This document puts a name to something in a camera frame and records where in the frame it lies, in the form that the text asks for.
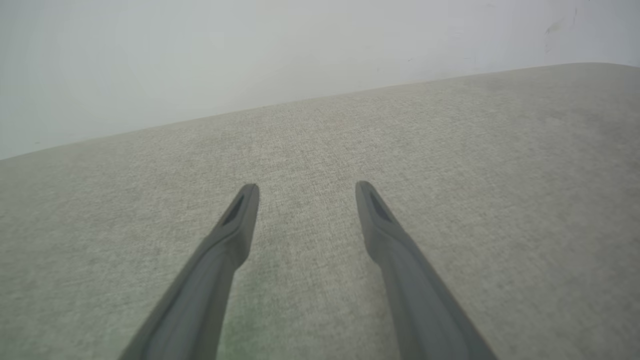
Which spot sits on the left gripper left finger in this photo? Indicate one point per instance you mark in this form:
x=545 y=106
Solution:
x=200 y=300

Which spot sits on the grey fabric sofa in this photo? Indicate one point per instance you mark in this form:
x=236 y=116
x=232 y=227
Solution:
x=310 y=145

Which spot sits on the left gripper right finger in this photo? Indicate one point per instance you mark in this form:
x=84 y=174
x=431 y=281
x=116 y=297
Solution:
x=420 y=305

